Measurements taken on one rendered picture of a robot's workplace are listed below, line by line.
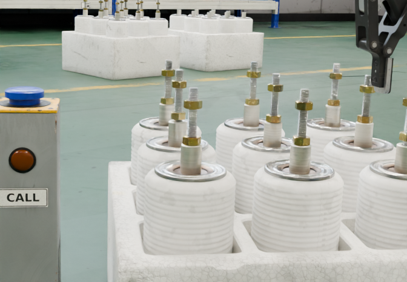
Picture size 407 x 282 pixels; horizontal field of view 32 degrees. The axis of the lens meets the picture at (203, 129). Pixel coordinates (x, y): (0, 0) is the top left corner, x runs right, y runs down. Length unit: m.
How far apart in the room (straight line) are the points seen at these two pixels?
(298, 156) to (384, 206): 0.11
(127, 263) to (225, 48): 2.86
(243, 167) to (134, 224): 0.15
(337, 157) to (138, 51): 2.32
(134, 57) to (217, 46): 0.51
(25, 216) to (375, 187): 0.37
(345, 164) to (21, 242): 0.39
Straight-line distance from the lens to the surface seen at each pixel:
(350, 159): 0.87
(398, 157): 0.80
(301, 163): 0.75
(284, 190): 0.73
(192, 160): 0.73
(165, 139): 0.87
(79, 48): 3.25
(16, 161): 0.74
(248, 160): 0.84
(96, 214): 1.37
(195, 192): 0.70
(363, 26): 0.76
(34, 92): 0.75
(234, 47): 3.55
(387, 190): 0.77
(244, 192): 0.86
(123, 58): 3.09
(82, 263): 1.16
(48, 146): 0.74
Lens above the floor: 0.45
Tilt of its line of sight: 12 degrees down
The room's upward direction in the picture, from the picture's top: 2 degrees clockwise
